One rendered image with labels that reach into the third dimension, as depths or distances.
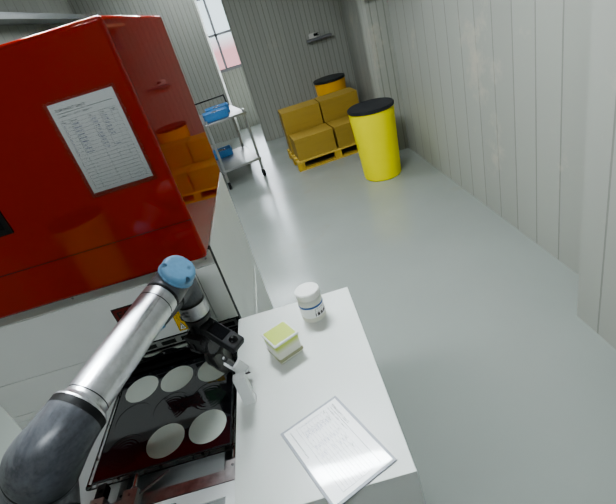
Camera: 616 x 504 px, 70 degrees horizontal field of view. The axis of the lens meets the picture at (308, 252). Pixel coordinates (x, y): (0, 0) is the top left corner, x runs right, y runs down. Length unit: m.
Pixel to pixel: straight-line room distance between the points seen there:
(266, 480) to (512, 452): 1.32
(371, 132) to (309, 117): 1.46
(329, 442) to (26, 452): 0.53
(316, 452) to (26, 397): 1.04
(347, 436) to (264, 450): 0.18
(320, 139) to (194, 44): 3.27
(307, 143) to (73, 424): 4.77
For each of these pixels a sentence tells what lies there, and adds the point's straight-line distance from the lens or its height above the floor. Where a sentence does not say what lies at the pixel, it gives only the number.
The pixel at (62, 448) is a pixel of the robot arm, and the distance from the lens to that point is 0.80.
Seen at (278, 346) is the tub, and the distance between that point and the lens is 1.13.
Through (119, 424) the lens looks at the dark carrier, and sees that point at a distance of 1.38.
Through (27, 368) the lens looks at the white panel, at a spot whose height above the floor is 1.01.
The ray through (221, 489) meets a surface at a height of 0.96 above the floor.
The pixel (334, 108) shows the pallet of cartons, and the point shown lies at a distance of 5.69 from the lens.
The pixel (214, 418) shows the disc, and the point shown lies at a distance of 1.22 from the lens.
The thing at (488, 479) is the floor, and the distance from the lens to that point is 2.04.
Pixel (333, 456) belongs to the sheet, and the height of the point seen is 0.97.
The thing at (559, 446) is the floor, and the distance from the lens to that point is 2.14.
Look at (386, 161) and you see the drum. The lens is 4.45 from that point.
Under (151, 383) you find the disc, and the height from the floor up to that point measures 0.90.
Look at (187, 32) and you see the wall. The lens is 7.89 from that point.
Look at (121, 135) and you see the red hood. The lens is 1.13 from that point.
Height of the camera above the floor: 1.74
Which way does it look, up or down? 29 degrees down
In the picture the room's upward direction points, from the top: 17 degrees counter-clockwise
